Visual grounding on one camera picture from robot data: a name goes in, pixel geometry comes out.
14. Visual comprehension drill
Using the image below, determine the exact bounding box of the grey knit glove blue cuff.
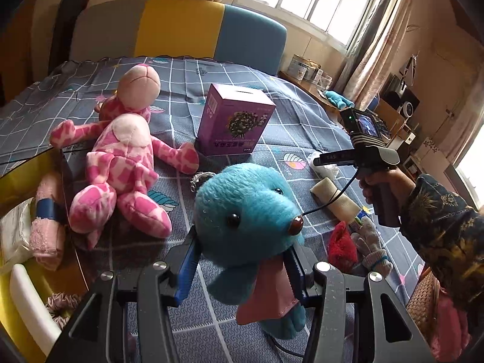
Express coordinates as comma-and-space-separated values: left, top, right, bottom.
349, 216, 393, 278

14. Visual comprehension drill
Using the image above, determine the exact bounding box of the gold tin box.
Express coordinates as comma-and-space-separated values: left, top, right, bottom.
1, 149, 87, 362

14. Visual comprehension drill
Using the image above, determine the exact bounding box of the wooden side table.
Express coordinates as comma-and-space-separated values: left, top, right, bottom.
278, 70, 416, 150

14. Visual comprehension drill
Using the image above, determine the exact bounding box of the black rolled mat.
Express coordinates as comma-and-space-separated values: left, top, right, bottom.
47, 0, 89, 74

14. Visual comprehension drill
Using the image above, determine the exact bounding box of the patterned sleeve forearm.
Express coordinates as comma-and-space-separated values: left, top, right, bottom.
400, 175, 483, 311

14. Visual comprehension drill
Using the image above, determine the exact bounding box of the grey yellow blue headboard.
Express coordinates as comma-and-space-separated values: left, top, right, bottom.
69, 0, 287, 75

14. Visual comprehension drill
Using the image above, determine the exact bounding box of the pink towel blue band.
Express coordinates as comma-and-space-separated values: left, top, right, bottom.
30, 171, 67, 271

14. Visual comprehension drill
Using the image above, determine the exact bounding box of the wicker chair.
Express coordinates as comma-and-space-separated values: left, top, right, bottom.
406, 267, 440, 343

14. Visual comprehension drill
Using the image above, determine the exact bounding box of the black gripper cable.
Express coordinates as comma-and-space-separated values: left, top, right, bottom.
302, 169, 359, 217

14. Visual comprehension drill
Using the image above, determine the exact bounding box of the white foam block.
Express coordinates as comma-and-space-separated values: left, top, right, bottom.
10, 264, 61, 356

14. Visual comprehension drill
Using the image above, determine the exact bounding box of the teal cloth on table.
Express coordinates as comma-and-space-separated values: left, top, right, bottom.
324, 90, 355, 111

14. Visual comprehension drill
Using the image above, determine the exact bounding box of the red fleece cloth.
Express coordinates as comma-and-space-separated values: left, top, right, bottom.
327, 221, 358, 274

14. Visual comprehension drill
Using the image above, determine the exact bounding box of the small tissue packet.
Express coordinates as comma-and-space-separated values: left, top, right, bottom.
348, 207, 372, 233

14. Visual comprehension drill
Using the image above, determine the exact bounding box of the pink leopard scrunchie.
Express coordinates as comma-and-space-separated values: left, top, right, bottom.
45, 293, 81, 329

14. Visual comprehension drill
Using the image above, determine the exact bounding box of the person's right hand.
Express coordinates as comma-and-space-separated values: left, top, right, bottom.
356, 168, 416, 214

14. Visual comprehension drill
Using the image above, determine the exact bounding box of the pink spotted plush giraffe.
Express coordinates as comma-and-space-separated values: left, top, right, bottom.
50, 64, 199, 246

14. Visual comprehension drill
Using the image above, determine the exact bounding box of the rolled beige cloth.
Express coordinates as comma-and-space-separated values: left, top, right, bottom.
310, 178, 361, 224

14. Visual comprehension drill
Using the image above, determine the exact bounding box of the blue plush dog toy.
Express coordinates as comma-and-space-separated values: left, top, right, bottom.
191, 163, 305, 339

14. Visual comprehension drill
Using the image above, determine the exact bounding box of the clear plastic bag roll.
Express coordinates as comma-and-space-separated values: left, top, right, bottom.
309, 151, 340, 180

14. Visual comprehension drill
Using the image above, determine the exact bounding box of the purple cardboard box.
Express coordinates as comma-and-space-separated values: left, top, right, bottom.
197, 83, 276, 156

